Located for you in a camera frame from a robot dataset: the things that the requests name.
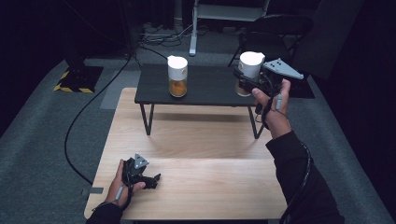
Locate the person's right hand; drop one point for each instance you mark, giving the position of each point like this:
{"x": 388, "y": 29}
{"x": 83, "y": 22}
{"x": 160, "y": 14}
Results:
{"x": 277, "y": 115}

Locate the white metal stand frame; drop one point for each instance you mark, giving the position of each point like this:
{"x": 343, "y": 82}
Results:
{"x": 193, "y": 31}

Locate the person's left hand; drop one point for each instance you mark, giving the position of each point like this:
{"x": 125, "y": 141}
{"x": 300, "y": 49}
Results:
{"x": 116, "y": 189}

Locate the black folding chair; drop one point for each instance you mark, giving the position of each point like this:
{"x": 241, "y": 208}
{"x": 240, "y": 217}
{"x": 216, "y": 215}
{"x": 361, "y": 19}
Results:
{"x": 274, "y": 31}

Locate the grey leaning panel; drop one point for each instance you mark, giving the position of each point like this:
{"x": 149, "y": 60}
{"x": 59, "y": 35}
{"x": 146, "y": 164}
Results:
{"x": 330, "y": 34}

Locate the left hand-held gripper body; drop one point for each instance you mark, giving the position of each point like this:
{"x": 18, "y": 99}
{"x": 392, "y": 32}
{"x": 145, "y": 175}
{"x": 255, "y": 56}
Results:
{"x": 134, "y": 172}

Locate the white-lidded jar of orange powder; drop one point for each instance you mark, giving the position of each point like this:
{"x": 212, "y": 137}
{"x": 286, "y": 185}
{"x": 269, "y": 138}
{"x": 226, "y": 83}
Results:
{"x": 177, "y": 76}

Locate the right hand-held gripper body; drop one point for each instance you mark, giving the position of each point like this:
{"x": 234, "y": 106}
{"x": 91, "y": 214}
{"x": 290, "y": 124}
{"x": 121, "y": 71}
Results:
{"x": 275, "y": 76}

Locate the white-lidded jar of tan powder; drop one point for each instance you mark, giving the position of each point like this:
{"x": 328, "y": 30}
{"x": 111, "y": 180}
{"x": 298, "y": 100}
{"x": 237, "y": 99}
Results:
{"x": 250, "y": 67}

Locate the grey tape strip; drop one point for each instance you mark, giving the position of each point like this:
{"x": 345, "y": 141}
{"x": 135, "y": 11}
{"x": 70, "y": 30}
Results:
{"x": 96, "y": 190}

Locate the black yellow-striped stand base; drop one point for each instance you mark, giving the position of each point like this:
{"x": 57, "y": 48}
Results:
{"x": 81, "y": 79}
{"x": 305, "y": 90}

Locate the black raised shelf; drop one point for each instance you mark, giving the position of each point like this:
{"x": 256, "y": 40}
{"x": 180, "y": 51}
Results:
{"x": 205, "y": 84}

